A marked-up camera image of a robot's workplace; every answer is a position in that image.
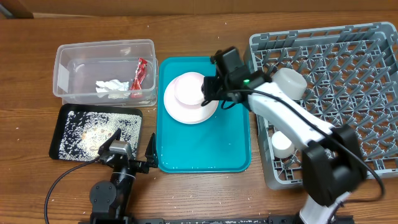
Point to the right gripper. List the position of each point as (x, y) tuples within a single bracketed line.
[(208, 88)]

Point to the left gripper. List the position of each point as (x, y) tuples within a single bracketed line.
[(150, 155)]

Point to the small pink plate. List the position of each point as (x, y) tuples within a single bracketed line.
[(188, 88)]

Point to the rice and food scraps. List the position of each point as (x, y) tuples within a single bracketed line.
[(85, 132)]

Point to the red snack wrapper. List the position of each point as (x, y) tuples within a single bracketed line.
[(140, 74)]

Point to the white napkin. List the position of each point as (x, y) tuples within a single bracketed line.
[(102, 88)]

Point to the grey bowl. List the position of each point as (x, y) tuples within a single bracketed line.
[(291, 83)]

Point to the white cup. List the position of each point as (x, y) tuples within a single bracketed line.
[(282, 145)]

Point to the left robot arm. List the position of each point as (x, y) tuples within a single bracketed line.
[(110, 199)]

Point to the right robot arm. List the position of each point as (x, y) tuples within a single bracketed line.
[(332, 166)]

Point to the clear plastic waste bin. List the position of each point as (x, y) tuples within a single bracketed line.
[(78, 66)]

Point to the grey dishwasher rack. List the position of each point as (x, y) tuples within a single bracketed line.
[(351, 75)]

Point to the large white round plate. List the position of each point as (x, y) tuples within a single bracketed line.
[(184, 113)]

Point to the teal plastic serving tray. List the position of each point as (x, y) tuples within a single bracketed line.
[(222, 143)]

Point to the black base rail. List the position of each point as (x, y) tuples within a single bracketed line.
[(272, 219)]

